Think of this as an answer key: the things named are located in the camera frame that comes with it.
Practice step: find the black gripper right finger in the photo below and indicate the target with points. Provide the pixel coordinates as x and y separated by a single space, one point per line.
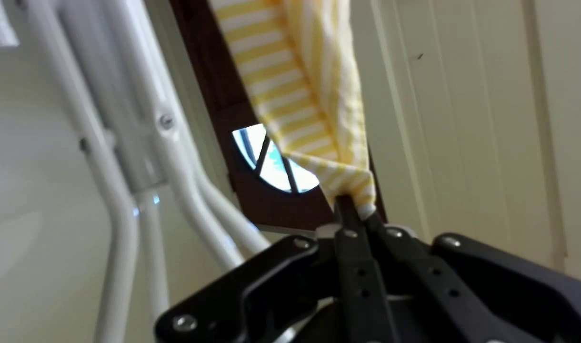
491 286

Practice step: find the white coat stand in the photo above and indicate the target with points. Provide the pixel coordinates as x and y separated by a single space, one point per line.
143 145

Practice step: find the yellow striped towel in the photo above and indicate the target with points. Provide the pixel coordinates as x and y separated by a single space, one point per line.
301 96

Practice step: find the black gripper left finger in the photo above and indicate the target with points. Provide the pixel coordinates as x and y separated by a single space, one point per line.
356 279

